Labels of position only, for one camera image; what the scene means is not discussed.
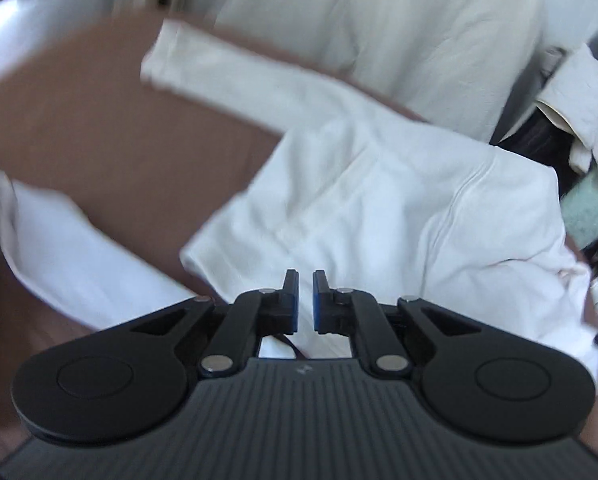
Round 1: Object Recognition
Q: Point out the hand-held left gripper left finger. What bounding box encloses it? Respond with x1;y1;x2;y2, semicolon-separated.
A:
129;269;300;378

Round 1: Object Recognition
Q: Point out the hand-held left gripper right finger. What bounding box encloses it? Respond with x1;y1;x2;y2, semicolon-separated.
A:
313;269;485;378

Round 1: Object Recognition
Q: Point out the white long-sleeve shirt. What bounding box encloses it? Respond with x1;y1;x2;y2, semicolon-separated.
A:
0;20;598;361

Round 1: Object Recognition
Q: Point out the mint green garment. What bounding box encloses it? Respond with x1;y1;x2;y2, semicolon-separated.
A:
559;167;598;251

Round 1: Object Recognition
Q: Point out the black object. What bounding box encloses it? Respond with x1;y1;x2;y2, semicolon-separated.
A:
496;107;587;196

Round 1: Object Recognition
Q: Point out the cream crumpled garment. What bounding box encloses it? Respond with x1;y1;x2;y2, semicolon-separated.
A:
534;42;598;188

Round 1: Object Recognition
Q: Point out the white cloth cover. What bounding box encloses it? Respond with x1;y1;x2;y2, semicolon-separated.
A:
169;0;598;143

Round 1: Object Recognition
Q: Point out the translucent plastic sheet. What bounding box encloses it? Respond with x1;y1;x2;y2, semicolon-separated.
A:
0;0;80;98

